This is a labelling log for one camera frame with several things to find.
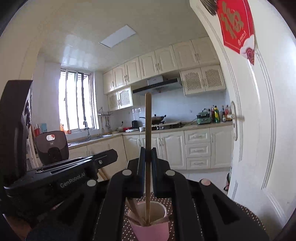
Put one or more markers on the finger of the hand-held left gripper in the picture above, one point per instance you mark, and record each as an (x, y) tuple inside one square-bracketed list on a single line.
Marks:
[(106, 156), (142, 176)]

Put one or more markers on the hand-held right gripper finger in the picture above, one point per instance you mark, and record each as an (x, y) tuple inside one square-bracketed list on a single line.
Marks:
[(155, 178)]

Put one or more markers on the bunch of wooden chopsticks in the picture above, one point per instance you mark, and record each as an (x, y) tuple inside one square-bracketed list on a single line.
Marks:
[(133, 208)]

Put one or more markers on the single wooden chopstick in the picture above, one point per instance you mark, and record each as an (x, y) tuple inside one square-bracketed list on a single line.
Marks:
[(148, 127)]

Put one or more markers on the pink cup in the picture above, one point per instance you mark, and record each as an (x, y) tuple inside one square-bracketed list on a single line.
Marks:
[(148, 233)]

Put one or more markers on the steel sink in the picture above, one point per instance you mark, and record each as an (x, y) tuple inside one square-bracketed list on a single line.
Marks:
[(92, 139)]

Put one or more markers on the steel faucet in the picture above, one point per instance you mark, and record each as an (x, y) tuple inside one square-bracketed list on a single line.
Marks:
[(87, 132)]

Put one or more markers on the dark brown air fryer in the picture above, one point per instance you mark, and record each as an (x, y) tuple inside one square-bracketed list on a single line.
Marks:
[(52, 150)]

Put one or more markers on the red container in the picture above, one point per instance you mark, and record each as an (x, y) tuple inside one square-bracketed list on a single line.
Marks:
[(127, 129)]

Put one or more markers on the white lower kitchen cabinets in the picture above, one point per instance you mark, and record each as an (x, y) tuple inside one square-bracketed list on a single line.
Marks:
[(173, 146)]

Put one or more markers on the black kettle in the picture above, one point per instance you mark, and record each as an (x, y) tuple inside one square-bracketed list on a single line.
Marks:
[(135, 124)]

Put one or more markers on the gas stove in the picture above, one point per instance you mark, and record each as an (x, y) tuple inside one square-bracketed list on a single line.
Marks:
[(168, 126)]

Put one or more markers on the white lattice door cabinet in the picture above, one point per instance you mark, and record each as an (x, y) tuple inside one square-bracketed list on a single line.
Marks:
[(201, 80), (120, 99)]

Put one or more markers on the steel wok with lid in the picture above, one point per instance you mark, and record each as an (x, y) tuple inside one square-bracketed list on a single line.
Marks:
[(158, 118)]

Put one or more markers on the kitchen window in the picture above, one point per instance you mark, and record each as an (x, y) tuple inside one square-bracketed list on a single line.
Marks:
[(69, 102)]

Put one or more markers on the kitchen countertop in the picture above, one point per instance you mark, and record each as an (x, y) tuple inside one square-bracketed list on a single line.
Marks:
[(196, 126)]

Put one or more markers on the green electric cooker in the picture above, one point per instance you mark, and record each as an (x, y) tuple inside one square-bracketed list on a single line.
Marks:
[(203, 119)]

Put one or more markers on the range hood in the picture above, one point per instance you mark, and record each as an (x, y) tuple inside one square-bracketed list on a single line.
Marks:
[(157, 87)]

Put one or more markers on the green bottle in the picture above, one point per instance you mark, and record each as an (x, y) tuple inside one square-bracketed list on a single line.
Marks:
[(216, 115)]

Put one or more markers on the dark sauce bottle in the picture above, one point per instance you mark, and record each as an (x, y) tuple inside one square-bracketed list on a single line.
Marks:
[(223, 115)]

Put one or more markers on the orange oil bottle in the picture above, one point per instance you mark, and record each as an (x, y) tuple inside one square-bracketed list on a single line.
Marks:
[(228, 113)]

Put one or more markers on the brown polka dot tablecloth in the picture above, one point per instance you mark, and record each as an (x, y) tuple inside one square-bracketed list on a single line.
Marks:
[(251, 215)]

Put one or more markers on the row of white upper cabinets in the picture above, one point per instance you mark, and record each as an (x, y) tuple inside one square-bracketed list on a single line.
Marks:
[(150, 62)]

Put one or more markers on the white panel door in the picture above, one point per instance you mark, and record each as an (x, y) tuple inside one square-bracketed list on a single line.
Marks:
[(254, 115)]

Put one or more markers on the ceiling light panel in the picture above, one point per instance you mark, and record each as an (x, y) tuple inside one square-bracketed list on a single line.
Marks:
[(118, 37)]

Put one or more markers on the red paper door decoration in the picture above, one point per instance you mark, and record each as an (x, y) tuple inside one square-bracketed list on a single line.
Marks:
[(233, 27)]

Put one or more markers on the hanging feather fan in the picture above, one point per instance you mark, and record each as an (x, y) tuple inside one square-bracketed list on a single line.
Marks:
[(209, 5)]

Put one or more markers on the wall utensil rack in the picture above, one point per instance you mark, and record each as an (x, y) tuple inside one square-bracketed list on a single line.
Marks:
[(105, 113)]

